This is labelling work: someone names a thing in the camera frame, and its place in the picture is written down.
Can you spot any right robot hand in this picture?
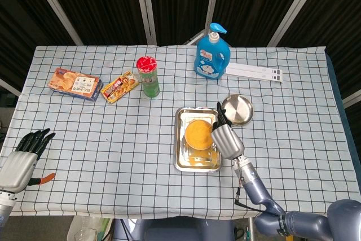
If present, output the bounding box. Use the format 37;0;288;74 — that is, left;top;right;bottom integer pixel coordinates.
210;101;245;160

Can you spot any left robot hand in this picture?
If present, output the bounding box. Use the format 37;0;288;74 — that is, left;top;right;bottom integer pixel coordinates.
0;128;56;194

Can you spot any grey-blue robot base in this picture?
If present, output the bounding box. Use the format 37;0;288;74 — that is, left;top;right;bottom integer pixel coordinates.
112;216;235;241

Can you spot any bowl of yellow powder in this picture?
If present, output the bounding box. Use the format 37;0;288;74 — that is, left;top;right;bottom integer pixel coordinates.
184;119;218;150

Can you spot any rectangular steel tray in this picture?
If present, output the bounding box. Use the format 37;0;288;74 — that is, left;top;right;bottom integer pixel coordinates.
173;106;224;173

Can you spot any round steel plate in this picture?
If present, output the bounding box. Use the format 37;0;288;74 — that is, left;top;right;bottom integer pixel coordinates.
221;94;254;126

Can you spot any white power strip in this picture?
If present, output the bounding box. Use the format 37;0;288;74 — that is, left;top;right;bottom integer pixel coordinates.
224;62;283;83

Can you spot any blue detergent pump bottle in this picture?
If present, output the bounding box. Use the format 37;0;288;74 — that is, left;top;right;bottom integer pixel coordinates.
193;23;231;80

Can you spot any clear plastic bag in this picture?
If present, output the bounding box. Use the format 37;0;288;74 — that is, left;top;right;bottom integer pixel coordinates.
67;216;113;241

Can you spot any green chip can red lid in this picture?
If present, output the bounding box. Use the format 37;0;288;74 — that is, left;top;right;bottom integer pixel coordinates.
136;56;161;98

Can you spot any orange and blue biscuit box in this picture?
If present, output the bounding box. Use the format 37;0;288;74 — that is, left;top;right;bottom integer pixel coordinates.
47;67;104;102

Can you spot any yellow curry box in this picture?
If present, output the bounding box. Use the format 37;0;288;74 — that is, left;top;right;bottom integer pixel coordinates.
100;71;140;104

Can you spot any black arm cable with plug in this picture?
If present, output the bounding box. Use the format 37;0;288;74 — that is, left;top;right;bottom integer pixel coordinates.
234;164;268;214

